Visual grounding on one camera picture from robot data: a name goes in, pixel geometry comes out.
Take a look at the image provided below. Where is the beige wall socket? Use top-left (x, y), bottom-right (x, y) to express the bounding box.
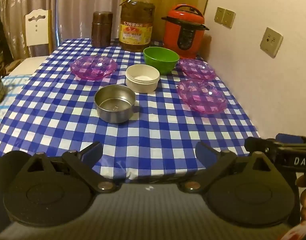
top-left (222, 9), bottom-right (236, 29)
top-left (260, 27), bottom-right (284, 58)
top-left (214, 7), bottom-right (226, 25)

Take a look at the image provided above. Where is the white plastic bowl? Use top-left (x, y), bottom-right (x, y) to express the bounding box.
top-left (125, 64), bottom-right (160, 94)

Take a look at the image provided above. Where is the white wooden chair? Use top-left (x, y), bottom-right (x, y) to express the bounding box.
top-left (7, 9), bottom-right (54, 77)

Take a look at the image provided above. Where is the stainless steel bowl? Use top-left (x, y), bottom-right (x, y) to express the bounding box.
top-left (94, 84), bottom-right (136, 124)

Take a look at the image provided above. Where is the sheer curtain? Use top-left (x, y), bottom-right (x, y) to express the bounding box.
top-left (0, 0), bottom-right (126, 61)

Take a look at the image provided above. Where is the blue white checked tablecloth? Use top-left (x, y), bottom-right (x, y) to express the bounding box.
top-left (0, 38), bottom-right (262, 181)

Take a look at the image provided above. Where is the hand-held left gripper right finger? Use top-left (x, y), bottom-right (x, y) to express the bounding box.
top-left (178, 141), bottom-right (271, 194)

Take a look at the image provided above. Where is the red pressure cooker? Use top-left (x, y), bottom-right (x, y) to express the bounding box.
top-left (161, 4), bottom-right (210, 59)

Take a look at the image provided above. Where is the cooking oil bottle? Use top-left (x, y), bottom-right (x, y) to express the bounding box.
top-left (119, 0), bottom-right (155, 52)

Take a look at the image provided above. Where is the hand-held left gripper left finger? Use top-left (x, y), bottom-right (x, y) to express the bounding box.
top-left (26, 141), bottom-right (116, 194)

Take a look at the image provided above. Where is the brown canister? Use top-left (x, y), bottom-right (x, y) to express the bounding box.
top-left (91, 11), bottom-right (114, 47)

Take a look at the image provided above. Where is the light blue patterned cloth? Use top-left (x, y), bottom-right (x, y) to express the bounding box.
top-left (0, 74), bottom-right (34, 131)

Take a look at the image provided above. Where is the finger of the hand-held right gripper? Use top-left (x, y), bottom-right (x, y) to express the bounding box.
top-left (275, 133), bottom-right (306, 143)
top-left (244, 137), bottom-right (281, 159)

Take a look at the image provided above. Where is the brown curved object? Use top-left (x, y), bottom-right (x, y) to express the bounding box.
top-left (0, 59), bottom-right (22, 77)

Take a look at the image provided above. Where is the green plastic bowl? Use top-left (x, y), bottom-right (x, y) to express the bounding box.
top-left (143, 46), bottom-right (180, 76)

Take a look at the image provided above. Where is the purple glass plate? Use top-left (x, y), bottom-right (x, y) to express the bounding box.
top-left (70, 56), bottom-right (118, 81)
top-left (178, 59), bottom-right (217, 80)
top-left (177, 79), bottom-right (229, 114)

